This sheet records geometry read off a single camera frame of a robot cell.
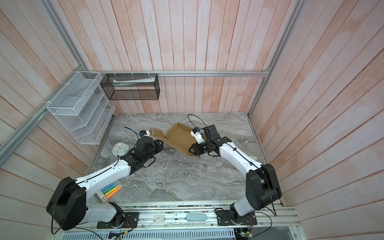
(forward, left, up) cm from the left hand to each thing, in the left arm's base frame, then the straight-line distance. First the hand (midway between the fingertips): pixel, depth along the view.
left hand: (163, 144), depth 85 cm
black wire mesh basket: (+42, +26, +10) cm, 51 cm away
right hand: (-2, -17, -2) cm, 17 cm away
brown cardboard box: (+18, -8, -17) cm, 26 cm away
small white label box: (-35, 0, -13) cm, 38 cm away
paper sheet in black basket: (+32, +29, +20) cm, 48 cm away
